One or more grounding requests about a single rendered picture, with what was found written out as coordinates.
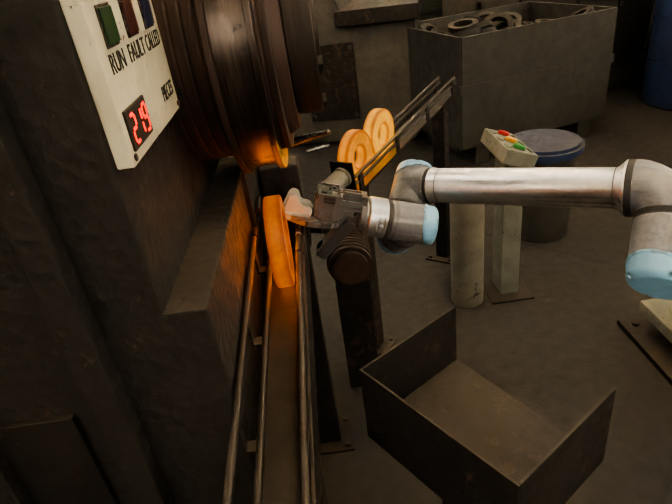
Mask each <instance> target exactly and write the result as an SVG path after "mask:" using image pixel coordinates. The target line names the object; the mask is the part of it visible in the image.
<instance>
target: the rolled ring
mask: <svg viewBox="0 0 672 504"><path fill-rule="evenodd" d="M263 220H264V229H265V236H266V242H267V248H268V254H269V259H270V264H271V269H272V273H273V276H274V280H275V283H276V285H277V287H278V288H284V287H290V286H294V284H295V272H294V263H293V255H292V248H291V242H290V235H289V230H288V224H287V219H286V214H285V209H284V205H283V201H282V198H281V196H280V195H272V196H266V197H264V198H263Z"/></svg>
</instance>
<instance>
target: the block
mask: <svg viewBox="0 0 672 504"><path fill-rule="evenodd" d="M258 174H259V184H260V187H261V189H262V194H263V198H264V197H266V196H272V195H280V196H281V198H282V201H283V202H284V200H285V198H286V196H287V194H288V192H289V190H290V189H292V188H296V189H298V190H299V193H300V196H301V197H302V198H304V199H305V195H304V189H303V183H302V177H301V171H300V165H299V159H298V157H297V156H295V155H290V156H288V165H287V167H286V168H280V167H279V166H278V164H271V165H264V166H259V170H258ZM306 231H307V237H308V240H309V246H310V247H311V244H312V243H311V233H310V229H309V227H306Z"/></svg>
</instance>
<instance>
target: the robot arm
mask: <svg viewBox="0 0 672 504"><path fill-rule="evenodd" d="M323 184H324V185H323ZM325 185H331V186H325ZM332 186H333V187H332ZM314 201H315V202H314V205H313V204H312V203H311V201H310V200H308V199H304V198H302V197H301V196H300V193H299V190H298V189H296V188H292V189H290V190H289V192H288V194H287V196H286V198H285V200H284V202H283V205H284V209H285V214H286V219H287V220H289V221H291V222H293V223H296V224H299V225H302V226H306V227H311V228H321V229H331V230H330V231H329V232H328V233H327V234H326V235H325V236H324V237H323V238H322V240H321V241H320V242H319V243H318V244H317V245H316V255H317V256H318V257H319V258H321V259H322V260H324V259H325V258H326V257H327V256H328V255H329V254H330V253H331V252H332V251H333V250H334V249H335V248H336V247H337V246H338V245H339V244H340V243H341V242H342V240H343V239H344V238H345V237H346V236H347V235H348V234H349V233H350V232H351V231H352V230H353V229H354V228H355V226H356V230H357V231H362V233H363V235H364V236H371V237H377V242H378V244H379V246H380V247H381V248H382V249H383V250H384V251H385V252H387V253H390V254H399V253H403V252H406V251H407V250H408V249H409V248H410V247H412V246H414V245H415V244H417V243H419V244H423V245H431V244H432V243H433V242H434V241H435V238H436V235H437V231H438V225H439V214H438V210H437V208H436V207H434V206H429V205H427V204H425V203H432V204H433V203H458V204H487V205H515V206H544V207H572V208H601V209H615V210H617V211H618V212H619V213H620V214H621V215H622V216H623V217H633V223H632V229H631V236H630V243H629V250H628V257H627V259H626V262H625V269H626V274H625V277H626V281H627V283H628V284H629V286H630V287H631V288H633V289H634V290H636V291H637V292H639V293H641V294H644V295H649V296H650V297H653V298H658V299H664V300H672V169H671V168H669V167H667V166H665V165H663V164H660V163H657V162H654V161H651V160H644V159H628V160H627V161H625V162H624V163H623V164H622V165H620V166H619V167H542V168H435V167H432V166H431V165H430V164H429V163H427V162H425V161H422V160H415V159H409V160H405V161H403V162H401V163H400V164H399V165H398V167H397V170H396V173H395V175H394V181H393V185H392V189H391V193H390V196H389V199H386V198H379V197H373V196H370V197H368V196H367V192H364V191H358V190H351V189H345V188H341V185H337V184H331V183H324V182H318V185H317V189H316V191H315V196H314ZM424 204H425V205H424Z"/></svg>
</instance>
